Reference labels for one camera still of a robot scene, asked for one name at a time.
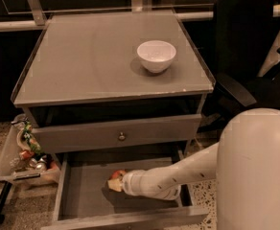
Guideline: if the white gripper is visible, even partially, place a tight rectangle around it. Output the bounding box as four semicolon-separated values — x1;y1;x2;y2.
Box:
107;170;145;196

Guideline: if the red apple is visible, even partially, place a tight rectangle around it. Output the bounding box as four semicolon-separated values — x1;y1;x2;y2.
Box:
110;170;127;179

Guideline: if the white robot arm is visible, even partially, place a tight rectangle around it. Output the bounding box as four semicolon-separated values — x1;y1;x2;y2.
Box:
108;104;280;230

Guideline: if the open grey middle drawer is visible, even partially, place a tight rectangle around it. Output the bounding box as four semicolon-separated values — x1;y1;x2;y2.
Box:
41;146;208;230

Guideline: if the round metal drawer knob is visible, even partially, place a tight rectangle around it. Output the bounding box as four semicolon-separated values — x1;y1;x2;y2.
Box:
118;132;126;141

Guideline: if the closed grey top drawer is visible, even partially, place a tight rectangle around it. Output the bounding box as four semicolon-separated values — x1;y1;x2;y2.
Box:
33;114;201;153

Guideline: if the grey drawer cabinet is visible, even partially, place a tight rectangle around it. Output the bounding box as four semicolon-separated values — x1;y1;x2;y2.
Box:
10;10;217;230

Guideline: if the silver can in bin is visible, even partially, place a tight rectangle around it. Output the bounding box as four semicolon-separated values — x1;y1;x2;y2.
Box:
35;162;47;172

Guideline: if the green snack packet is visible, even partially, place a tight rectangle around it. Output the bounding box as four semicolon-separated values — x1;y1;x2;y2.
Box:
21;122;43;155

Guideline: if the clear plastic bin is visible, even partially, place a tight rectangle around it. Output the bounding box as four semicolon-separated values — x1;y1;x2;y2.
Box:
0;114;60;188

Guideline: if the black stand leg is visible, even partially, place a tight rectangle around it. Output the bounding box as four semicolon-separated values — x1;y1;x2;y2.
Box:
0;181;12;224

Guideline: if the white ceramic bowl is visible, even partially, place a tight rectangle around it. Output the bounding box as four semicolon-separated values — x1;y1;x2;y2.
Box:
137;40;176;74

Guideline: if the black office chair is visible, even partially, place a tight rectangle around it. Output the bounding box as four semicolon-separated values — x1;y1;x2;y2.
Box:
197;0;280;136

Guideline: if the metal wall rail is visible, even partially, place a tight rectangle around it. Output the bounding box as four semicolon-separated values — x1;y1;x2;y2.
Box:
0;0;280;34

